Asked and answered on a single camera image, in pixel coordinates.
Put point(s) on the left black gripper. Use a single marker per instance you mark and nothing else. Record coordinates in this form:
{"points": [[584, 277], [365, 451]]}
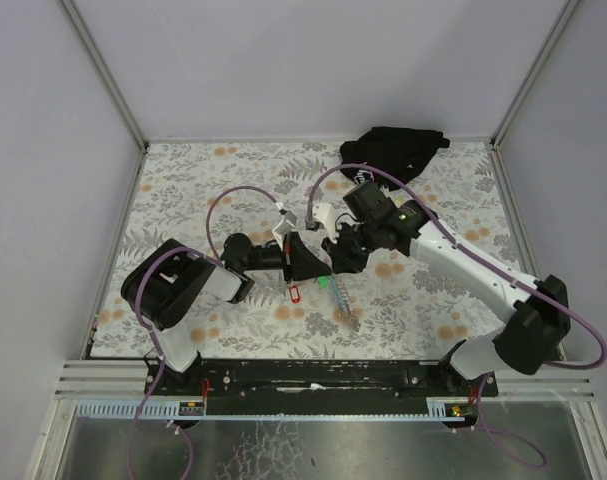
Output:
{"points": [[289, 258]]}

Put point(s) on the black cloth bag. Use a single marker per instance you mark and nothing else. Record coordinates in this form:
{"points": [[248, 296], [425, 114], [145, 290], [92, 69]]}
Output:
{"points": [[403, 153]]}

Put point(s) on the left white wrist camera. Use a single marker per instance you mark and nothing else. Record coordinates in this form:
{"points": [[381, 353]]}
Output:
{"points": [[287, 222]]}

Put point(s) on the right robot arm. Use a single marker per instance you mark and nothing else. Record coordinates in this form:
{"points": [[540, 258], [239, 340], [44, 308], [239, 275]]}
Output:
{"points": [[533, 311]]}

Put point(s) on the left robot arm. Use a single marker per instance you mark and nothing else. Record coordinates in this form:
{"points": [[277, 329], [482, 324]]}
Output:
{"points": [[168, 283]]}

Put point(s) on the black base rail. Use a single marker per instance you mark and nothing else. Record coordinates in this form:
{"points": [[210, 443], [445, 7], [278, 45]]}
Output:
{"points": [[315, 386]]}

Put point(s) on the floral table mat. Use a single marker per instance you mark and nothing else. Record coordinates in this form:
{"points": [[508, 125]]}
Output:
{"points": [[201, 193]]}

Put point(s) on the grey keyring with blue handle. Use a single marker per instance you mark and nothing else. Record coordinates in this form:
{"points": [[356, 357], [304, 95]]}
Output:
{"points": [[344, 303]]}

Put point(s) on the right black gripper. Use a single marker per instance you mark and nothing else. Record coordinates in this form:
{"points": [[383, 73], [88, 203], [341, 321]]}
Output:
{"points": [[347, 245]]}

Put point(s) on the white cable duct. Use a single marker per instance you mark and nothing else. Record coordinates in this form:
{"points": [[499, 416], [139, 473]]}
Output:
{"points": [[176, 411]]}

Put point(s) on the red key tag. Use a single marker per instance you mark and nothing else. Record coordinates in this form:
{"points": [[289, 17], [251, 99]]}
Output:
{"points": [[294, 294]]}

